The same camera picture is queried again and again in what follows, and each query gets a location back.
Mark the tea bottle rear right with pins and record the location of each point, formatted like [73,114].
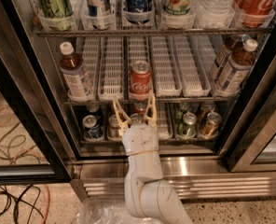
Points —
[230,44]

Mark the glass fridge door left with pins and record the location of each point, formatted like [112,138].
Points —
[31,84]

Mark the clear plastic bin with bag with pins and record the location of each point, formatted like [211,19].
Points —
[95,211]

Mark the green can front bottom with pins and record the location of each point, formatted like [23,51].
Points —
[187,125]

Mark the red can front bottom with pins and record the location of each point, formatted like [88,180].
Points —
[137,119]

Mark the brown can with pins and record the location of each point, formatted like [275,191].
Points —
[114,129]
[119,109]

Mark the red can rear bottom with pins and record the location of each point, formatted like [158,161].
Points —
[139,108]

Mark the glass fridge door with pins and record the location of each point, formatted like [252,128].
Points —
[31,84]
[252,122]

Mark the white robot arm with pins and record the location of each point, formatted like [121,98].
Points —
[147,194]

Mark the orange can rear bottom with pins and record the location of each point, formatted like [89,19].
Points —
[204,109]

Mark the tea bottle front right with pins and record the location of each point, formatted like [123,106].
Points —
[238,66]

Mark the steel fridge bottom grille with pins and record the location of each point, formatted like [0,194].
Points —
[192,178]

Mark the tea bottle left middle shelf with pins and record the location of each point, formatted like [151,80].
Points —
[75,73]

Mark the blue pepsi can rear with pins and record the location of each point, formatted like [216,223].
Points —
[95,110]

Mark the blue pepsi can front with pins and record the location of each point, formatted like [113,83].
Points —
[92,128]

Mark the green can top shelf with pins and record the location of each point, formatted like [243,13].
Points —
[56,9]

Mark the orange can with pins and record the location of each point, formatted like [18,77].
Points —
[211,125]
[204,109]

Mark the orange can front bottom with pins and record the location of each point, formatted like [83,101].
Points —
[211,125]

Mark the blue pepsi can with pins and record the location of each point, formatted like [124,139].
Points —
[95,110]
[92,128]

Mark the brown can front bottom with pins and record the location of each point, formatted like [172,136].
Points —
[114,129]

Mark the glass fridge door right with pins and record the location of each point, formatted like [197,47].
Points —
[252,122]

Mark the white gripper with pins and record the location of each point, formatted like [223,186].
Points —
[140,140]

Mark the green can rear bottom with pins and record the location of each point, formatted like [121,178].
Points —
[181,109]

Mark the brown can rear bottom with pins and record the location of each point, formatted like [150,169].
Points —
[119,109]

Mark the tea bottle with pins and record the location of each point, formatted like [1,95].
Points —
[238,66]
[230,44]

